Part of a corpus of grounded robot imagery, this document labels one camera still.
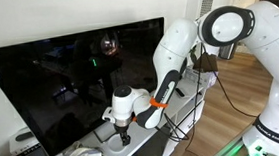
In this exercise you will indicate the printed cardboard box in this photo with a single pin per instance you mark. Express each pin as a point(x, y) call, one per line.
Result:
point(207, 64)

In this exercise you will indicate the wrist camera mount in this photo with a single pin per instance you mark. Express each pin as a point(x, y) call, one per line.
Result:
point(107, 115)

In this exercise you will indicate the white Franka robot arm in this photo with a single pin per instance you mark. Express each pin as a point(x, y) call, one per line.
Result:
point(270, 44)

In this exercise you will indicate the white cabinet drawer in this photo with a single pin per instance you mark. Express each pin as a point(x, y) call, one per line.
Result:
point(196, 117)

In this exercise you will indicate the steel trash can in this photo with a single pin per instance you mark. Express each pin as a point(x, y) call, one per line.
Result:
point(227, 51)

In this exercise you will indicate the white television cabinet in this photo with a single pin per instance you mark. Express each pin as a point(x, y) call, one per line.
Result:
point(141, 138)

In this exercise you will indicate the black flat screen television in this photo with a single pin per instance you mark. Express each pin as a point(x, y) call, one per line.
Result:
point(46, 88)

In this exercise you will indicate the metal robot mounting platform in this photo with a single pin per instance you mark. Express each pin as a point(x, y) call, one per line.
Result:
point(228, 149)

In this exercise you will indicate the white product box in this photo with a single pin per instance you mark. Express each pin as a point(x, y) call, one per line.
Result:
point(23, 147)

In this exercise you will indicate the dark grey cabinet panel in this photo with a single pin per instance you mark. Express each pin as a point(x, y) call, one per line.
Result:
point(148, 152)

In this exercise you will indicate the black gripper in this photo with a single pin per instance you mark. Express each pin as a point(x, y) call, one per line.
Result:
point(122, 125)

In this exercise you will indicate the round clear plastic lid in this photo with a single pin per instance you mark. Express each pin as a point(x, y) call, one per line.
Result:
point(115, 146)

